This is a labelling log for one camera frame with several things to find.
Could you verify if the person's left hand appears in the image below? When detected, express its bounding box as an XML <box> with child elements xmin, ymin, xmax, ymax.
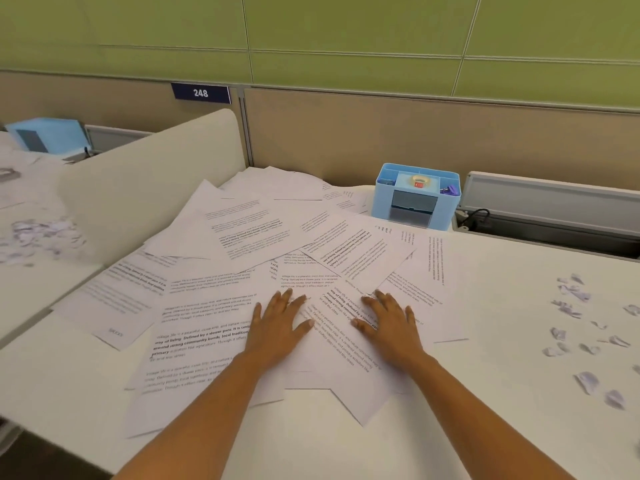
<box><xmin>243</xmin><ymin>288</ymin><xmax>315</xmax><ymax>368</ymax></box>

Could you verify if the person's right hand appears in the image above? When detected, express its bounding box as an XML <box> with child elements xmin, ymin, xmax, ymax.
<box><xmin>351</xmin><ymin>289</ymin><xmax>426</xmax><ymax>373</ymax></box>

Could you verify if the pile of printed papers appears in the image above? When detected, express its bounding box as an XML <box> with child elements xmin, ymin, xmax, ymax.
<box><xmin>49</xmin><ymin>166</ymin><xmax>471</xmax><ymax>439</ymax></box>

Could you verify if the heap of paper scraps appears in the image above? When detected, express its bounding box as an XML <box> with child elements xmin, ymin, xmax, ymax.
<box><xmin>542</xmin><ymin>273</ymin><xmax>640</xmax><ymax>411</ymax></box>
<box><xmin>0</xmin><ymin>217</ymin><xmax>86</xmax><ymax>268</ymax></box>

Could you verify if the person's right forearm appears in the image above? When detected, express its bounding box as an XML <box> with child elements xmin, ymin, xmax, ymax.
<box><xmin>397</xmin><ymin>349</ymin><xmax>576</xmax><ymax>480</ymax></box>

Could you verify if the person's left forearm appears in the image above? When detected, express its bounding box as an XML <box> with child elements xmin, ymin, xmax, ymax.
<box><xmin>113</xmin><ymin>347</ymin><xmax>289</xmax><ymax>480</ymax></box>

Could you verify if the white desk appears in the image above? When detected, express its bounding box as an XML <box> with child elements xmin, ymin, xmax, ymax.
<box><xmin>0</xmin><ymin>167</ymin><xmax>640</xmax><ymax>480</ymax></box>
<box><xmin>0</xmin><ymin>129</ymin><xmax>109</xmax><ymax>345</ymax></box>

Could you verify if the beige partition panel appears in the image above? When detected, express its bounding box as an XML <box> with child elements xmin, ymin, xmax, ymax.
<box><xmin>243</xmin><ymin>87</ymin><xmax>640</xmax><ymax>191</ymax></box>
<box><xmin>0</xmin><ymin>69</ymin><xmax>241</xmax><ymax>133</ymax></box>

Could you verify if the white side divider panel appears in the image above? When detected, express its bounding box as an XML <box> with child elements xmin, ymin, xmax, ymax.
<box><xmin>55</xmin><ymin>108</ymin><xmax>246</xmax><ymax>268</ymax></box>

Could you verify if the blue number sign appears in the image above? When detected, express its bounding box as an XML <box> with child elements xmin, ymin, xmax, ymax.
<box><xmin>171</xmin><ymin>83</ymin><xmax>233</xmax><ymax>105</ymax></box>

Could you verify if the black cable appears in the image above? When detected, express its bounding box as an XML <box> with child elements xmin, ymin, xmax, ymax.
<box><xmin>457</xmin><ymin>208</ymin><xmax>491</xmax><ymax>231</ymax></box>

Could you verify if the grey cable tray lid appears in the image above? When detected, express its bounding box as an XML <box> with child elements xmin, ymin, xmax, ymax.
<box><xmin>452</xmin><ymin>170</ymin><xmax>640</xmax><ymax>255</ymax></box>

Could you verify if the grey partition post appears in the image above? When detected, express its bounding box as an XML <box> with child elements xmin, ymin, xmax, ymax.
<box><xmin>233</xmin><ymin>86</ymin><xmax>255</xmax><ymax>171</ymax></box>

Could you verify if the left desk cable tray lid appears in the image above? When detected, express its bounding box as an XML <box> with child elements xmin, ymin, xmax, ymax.
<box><xmin>82</xmin><ymin>124</ymin><xmax>153</xmax><ymax>158</ymax></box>

